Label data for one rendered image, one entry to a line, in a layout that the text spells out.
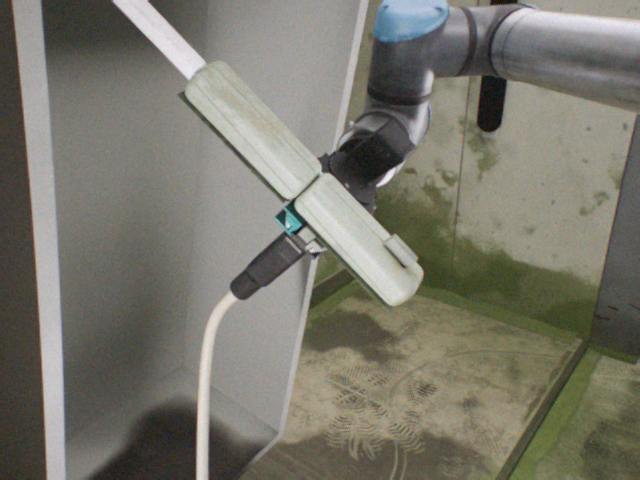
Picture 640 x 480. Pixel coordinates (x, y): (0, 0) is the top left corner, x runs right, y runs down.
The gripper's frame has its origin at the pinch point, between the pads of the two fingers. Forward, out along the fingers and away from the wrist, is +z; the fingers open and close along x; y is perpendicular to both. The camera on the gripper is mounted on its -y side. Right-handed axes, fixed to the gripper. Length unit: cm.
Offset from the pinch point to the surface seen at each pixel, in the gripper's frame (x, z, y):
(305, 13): 24, -51, 11
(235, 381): -23, -38, 88
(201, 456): -14.1, 7.5, 36.3
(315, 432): -66, -73, 128
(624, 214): -97, -183, 39
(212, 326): -1.9, 0.5, 23.7
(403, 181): -37, -202, 113
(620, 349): -144, -171, 73
